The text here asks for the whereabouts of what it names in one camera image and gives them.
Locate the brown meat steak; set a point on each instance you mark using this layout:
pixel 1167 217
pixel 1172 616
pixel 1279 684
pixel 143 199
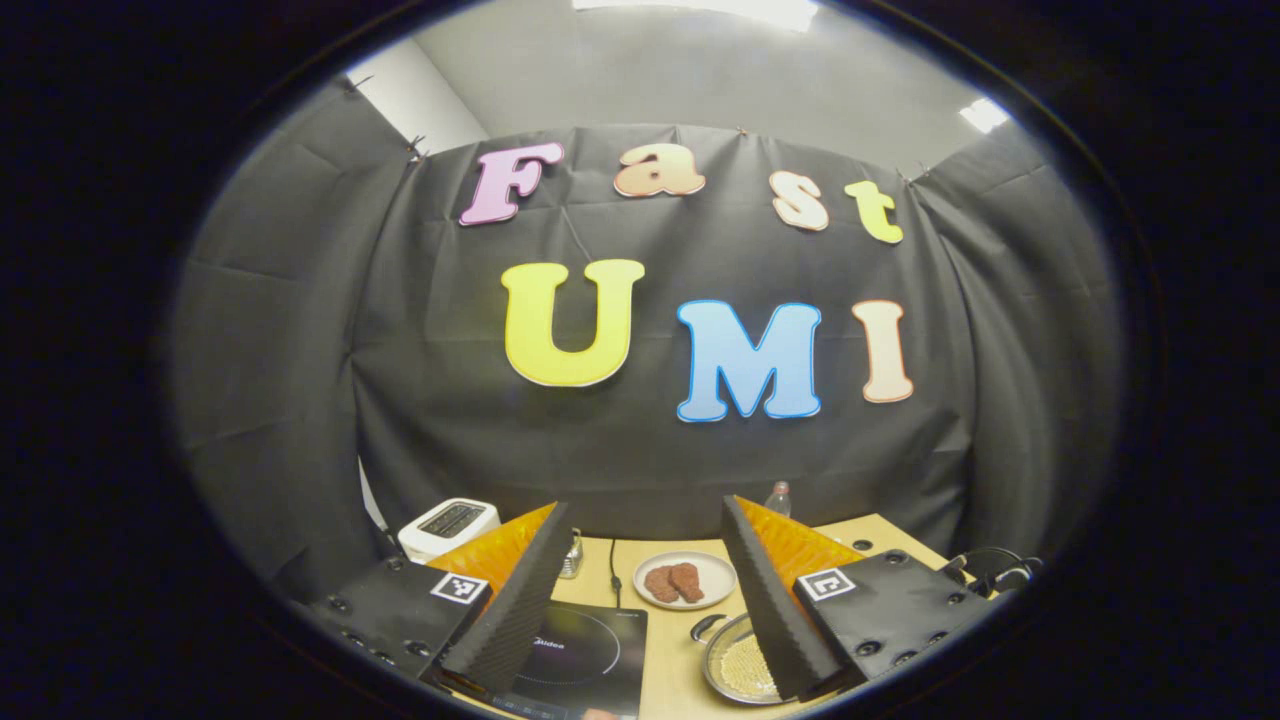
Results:
pixel 660 585
pixel 688 582

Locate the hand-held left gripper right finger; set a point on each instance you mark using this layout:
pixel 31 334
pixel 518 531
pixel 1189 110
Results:
pixel 770 610

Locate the clear plastic water bottle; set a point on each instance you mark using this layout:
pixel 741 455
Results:
pixel 778 500

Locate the white toaster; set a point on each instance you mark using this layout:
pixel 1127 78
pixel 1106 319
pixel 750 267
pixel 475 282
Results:
pixel 445 525

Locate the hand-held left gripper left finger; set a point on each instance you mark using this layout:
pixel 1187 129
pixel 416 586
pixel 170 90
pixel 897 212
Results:
pixel 515 620

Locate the black induction cooktop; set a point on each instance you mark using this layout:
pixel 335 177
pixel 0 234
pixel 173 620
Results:
pixel 590 660

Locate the white round plate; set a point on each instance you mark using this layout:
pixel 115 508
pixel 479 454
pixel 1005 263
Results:
pixel 715 575

